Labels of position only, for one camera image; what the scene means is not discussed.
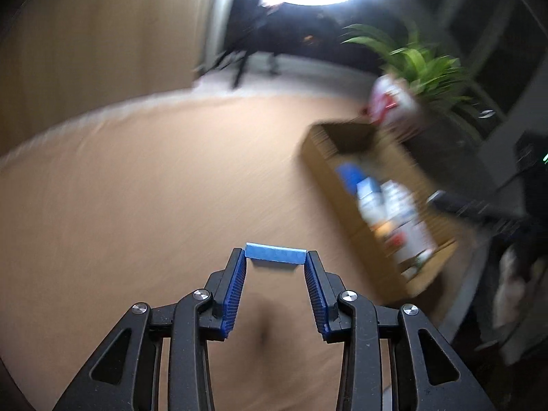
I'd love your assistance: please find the white blue-capped sunscreen bottle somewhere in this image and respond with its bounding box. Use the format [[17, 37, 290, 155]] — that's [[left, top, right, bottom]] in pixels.
[[335, 162, 402, 240]]

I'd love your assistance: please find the wooden cabinet panel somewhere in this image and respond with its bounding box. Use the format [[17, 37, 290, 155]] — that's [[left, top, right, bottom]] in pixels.
[[1, 0, 209, 151]]

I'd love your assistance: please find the white gloved right hand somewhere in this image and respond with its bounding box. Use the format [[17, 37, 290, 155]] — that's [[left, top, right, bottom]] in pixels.
[[492, 246, 547, 365]]

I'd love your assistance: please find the brown cardboard box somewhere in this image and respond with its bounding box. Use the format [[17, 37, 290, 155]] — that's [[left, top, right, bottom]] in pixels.
[[301, 122, 457, 303]]

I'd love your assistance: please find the green spider plant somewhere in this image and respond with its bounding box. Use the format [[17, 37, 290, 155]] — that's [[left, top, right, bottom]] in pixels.
[[341, 20, 493, 138]]

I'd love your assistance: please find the red white flower pot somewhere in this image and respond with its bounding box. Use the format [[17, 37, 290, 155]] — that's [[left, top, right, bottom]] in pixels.
[[362, 74, 426, 142]]

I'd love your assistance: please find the white dotted cream box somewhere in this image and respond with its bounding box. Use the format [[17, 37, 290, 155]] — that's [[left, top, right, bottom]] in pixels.
[[381, 180, 437, 266]]

